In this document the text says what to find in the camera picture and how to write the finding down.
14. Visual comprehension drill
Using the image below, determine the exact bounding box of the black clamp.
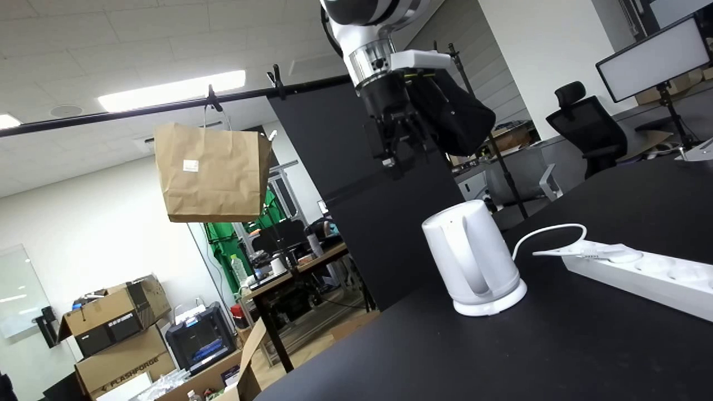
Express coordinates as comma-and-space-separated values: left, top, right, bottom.
266, 63, 288, 101
204, 84, 224, 114

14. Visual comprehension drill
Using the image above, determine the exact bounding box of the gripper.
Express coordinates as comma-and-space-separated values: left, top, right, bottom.
359, 72, 432, 180

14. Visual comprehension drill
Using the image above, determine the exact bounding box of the black pole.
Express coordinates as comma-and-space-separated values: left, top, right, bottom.
0, 74, 353, 139

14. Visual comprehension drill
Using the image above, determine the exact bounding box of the white cable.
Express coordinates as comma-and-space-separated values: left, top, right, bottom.
511, 223, 589, 262

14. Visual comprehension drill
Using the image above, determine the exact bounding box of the brown paper bag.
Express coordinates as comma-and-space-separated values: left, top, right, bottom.
154, 105, 274, 224

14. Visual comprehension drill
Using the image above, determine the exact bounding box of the whiteboard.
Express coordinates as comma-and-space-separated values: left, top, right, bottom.
0, 243, 52, 341

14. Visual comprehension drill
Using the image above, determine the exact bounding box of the wooden table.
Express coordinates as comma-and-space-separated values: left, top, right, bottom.
240, 242, 375, 374

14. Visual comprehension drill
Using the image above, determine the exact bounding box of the grey chair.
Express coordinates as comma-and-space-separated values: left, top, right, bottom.
484, 146, 564, 208

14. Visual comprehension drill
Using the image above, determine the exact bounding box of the green cloth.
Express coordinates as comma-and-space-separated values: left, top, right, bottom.
203, 188, 289, 294

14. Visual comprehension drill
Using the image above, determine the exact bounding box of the white electric kettle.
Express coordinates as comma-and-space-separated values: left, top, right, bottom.
421, 199, 528, 317

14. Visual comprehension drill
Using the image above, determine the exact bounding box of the black office chair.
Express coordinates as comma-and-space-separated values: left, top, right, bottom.
545, 81, 629, 180

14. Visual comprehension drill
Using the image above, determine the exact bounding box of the black backdrop panel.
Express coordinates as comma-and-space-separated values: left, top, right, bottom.
267, 75, 466, 312

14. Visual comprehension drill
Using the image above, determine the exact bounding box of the white plug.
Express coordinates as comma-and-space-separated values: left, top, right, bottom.
532, 242, 645, 265

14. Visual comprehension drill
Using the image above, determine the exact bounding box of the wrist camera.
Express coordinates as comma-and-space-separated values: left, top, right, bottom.
409, 68, 497, 158

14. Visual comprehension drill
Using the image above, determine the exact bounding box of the black 3d printer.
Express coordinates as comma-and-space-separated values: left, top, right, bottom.
165, 302, 238, 376

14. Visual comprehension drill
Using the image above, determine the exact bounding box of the monitor on stand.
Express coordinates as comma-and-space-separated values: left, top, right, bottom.
595, 12, 713, 150

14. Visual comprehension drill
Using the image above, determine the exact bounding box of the clear plastic bottle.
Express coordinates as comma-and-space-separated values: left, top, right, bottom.
229, 254, 249, 288

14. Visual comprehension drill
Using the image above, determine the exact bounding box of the white power strip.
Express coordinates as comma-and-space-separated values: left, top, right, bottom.
561, 242, 713, 323

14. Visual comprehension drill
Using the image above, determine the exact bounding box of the stack of cardboard boxes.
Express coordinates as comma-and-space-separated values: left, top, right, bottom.
57, 273, 178, 399

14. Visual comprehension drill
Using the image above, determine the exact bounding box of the ceiling light panel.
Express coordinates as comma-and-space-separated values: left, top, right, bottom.
97, 70, 247, 114

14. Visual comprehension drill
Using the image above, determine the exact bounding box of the black light stand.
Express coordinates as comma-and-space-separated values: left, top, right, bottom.
433, 41, 530, 221

